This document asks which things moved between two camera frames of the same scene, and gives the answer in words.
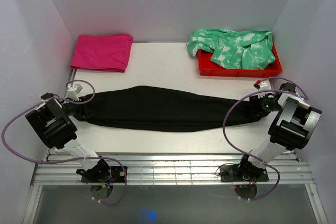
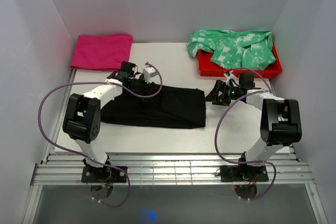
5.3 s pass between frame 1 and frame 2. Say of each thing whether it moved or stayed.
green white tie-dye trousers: stayed
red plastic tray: stayed
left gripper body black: moved
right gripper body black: moved
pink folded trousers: stayed
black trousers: moved
